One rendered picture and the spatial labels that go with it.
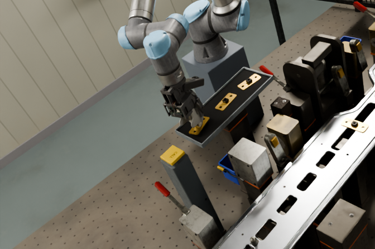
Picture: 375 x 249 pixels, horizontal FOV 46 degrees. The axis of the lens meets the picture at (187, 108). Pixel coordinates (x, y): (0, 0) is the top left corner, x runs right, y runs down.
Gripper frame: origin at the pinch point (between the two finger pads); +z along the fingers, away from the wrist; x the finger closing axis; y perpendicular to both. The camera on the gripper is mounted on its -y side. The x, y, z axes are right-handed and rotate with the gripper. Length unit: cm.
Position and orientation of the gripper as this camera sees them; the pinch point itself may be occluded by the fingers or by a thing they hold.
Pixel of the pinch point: (197, 121)
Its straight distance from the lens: 145.3
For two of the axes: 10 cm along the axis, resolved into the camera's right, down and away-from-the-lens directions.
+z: 3.3, 7.2, 6.1
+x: 8.0, 1.3, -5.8
